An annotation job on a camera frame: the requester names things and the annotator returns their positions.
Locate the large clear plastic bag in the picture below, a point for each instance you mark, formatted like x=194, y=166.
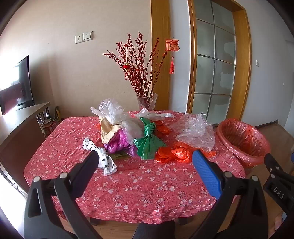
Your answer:
x=112, y=110

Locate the red berry branches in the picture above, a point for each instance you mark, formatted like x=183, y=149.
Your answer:
x=140, y=69

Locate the purple plastic bag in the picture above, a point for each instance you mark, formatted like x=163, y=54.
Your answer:
x=117, y=140

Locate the dark table leg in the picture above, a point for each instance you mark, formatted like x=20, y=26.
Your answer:
x=94, y=221

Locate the wooden wall trim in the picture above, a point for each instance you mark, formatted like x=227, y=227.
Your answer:
x=160, y=23

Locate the red lined trash bin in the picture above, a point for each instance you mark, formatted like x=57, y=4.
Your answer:
x=238, y=137

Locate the red box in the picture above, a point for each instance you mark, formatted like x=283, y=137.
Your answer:
x=49, y=128

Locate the beige plastic bag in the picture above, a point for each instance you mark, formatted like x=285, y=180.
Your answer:
x=108, y=131

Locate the green plastic bag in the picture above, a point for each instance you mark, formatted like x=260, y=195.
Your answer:
x=147, y=144

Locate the small red lantern ornament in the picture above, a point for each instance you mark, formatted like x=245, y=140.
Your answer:
x=126, y=66

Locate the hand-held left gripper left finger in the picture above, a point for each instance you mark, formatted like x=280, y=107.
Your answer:
x=87, y=165

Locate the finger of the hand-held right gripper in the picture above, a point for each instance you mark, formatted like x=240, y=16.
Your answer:
x=272, y=164

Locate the black television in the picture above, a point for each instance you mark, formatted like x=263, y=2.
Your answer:
x=18, y=87

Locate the thin white plastic bag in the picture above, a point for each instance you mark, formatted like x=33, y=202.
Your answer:
x=147, y=113

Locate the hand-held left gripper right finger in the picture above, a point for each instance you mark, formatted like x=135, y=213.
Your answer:
x=206, y=172

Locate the red hanging tassel ornament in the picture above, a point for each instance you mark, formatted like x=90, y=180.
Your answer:
x=172, y=44

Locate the white light switch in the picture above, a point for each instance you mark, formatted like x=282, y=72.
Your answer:
x=87, y=36

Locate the white wall socket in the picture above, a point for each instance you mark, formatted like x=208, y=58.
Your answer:
x=78, y=39

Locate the brown wooden cabinet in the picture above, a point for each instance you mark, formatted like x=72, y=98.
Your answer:
x=18, y=133

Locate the clear glass vase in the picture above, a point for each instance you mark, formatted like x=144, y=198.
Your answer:
x=147, y=102

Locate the person's leg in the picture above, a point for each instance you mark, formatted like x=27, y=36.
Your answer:
x=156, y=232

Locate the orange plastic bag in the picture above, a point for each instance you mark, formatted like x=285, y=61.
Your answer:
x=170, y=155
x=163, y=128

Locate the frosted glass sliding door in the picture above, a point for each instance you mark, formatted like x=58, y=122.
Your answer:
x=206, y=69

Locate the wooden door frame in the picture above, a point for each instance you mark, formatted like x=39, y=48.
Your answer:
x=244, y=69

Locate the white printed plastic bag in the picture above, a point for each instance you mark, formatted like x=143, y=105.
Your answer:
x=106, y=160

